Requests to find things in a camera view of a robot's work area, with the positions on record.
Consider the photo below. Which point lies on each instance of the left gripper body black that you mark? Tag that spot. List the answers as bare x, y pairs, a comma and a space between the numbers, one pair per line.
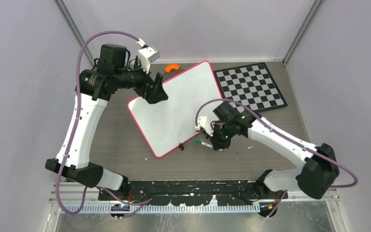
132, 79

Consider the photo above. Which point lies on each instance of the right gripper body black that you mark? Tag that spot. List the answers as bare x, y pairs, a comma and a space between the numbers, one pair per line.
224, 127

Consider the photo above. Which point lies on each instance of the green whiteboard marker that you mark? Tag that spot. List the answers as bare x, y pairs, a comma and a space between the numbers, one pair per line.
201, 142

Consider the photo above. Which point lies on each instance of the whiteboard with pink frame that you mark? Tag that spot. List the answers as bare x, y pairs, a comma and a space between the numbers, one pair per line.
169, 123

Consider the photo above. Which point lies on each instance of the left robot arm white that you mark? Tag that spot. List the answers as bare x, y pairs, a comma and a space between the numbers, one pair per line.
72, 161

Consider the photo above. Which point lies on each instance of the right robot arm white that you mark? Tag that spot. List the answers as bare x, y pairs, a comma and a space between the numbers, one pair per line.
314, 171

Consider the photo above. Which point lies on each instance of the grey studded baseplate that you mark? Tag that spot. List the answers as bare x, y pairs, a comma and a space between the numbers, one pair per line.
168, 75

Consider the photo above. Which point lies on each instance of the orange curved piece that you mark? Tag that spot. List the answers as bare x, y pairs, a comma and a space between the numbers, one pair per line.
171, 68

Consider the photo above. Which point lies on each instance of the black white chessboard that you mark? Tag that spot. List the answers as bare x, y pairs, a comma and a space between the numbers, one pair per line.
252, 85

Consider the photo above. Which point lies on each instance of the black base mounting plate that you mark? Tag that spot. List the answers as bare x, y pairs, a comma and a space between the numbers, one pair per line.
192, 193

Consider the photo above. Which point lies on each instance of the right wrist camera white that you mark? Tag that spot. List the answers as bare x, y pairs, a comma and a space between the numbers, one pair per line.
204, 124

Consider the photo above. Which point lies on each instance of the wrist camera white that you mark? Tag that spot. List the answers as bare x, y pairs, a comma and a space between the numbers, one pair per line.
147, 55
204, 124

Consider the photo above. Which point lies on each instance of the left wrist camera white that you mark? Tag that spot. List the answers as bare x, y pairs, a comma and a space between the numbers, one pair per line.
147, 55

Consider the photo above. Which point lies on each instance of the aluminium slotted rail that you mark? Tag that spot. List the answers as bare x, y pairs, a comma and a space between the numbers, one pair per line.
115, 208

